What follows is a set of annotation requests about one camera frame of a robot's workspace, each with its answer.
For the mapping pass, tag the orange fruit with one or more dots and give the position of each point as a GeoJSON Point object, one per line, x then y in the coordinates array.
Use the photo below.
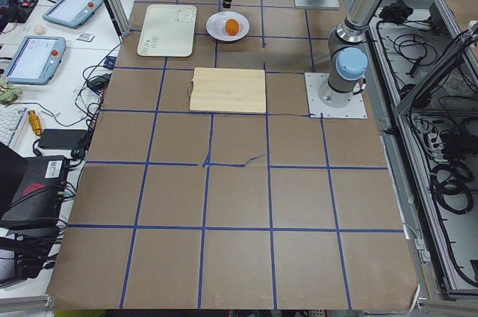
{"type": "Point", "coordinates": [232, 27]}

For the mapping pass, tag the white round plate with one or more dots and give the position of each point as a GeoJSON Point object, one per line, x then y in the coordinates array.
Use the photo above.
{"type": "Point", "coordinates": [215, 26]}

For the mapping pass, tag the cream bear tray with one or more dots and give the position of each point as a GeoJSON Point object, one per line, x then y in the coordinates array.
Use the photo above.
{"type": "Point", "coordinates": [168, 31]}

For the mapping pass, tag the wooden cutting board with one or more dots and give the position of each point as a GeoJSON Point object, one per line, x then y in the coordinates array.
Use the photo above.
{"type": "Point", "coordinates": [228, 90]}

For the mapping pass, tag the small printed card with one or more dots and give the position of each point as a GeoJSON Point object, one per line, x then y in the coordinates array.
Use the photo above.
{"type": "Point", "coordinates": [85, 37]}

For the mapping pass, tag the far blue teach pendant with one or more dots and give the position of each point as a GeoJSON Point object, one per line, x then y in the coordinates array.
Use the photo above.
{"type": "Point", "coordinates": [71, 13]}

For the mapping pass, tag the blue teach pendant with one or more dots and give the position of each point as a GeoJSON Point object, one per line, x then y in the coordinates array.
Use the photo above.
{"type": "Point", "coordinates": [36, 60]}
{"type": "Point", "coordinates": [71, 13]}

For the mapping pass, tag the small white ball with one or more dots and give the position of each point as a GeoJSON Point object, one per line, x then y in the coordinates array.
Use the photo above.
{"type": "Point", "coordinates": [38, 29]}

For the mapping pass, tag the near blue teach pendant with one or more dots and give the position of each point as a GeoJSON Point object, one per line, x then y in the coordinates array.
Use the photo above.
{"type": "Point", "coordinates": [36, 60]}

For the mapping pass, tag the black power brick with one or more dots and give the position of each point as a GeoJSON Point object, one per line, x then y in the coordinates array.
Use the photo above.
{"type": "Point", "coordinates": [61, 139]}

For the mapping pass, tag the gold metal cylinder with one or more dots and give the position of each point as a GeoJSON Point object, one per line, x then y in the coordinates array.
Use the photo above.
{"type": "Point", "coordinates": [35, 123]}

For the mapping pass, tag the green plush toy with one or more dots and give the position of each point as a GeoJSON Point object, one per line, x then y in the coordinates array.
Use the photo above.
{"type": "Point", "coordinates": [9, 93]}

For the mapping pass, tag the white keyboard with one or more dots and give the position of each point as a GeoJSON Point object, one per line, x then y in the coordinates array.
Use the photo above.
{"type": "Point", "coordinates": [13, 119]}

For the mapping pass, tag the black computer box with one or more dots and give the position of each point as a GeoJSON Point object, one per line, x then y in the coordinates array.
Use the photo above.
{"type": "Point", "coordinates": [30, 190]}

